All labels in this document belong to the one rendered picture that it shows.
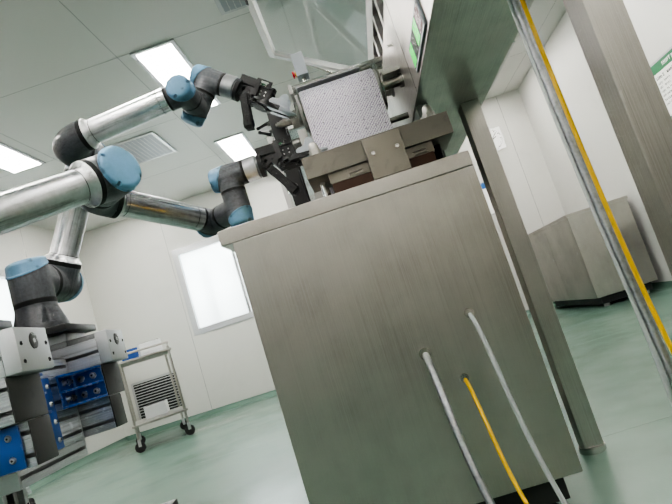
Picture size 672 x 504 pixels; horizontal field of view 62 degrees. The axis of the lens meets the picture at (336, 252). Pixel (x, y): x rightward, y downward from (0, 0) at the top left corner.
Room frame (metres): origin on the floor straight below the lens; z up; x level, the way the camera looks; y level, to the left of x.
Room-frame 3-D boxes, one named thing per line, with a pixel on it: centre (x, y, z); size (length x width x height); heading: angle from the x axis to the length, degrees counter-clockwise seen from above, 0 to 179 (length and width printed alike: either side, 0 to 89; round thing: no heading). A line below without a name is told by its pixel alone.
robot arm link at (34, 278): (1.62, 0.88, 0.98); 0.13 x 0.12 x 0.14; 178
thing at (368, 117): (1.63, -0.16, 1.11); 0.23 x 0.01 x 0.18; 88
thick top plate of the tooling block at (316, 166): (1.50, -0.19, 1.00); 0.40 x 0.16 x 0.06; 88
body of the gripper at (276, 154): (1.63, 0.08, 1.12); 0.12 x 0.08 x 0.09; 88
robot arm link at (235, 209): (1.65, 0.25, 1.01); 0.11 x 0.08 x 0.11; 50
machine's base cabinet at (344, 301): (2.63, -0.12, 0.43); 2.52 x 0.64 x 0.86; 178
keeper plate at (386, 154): (1.41, -0.20, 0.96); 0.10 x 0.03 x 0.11; 88
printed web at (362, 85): (1.82, -0.16, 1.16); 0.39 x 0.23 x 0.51; 178
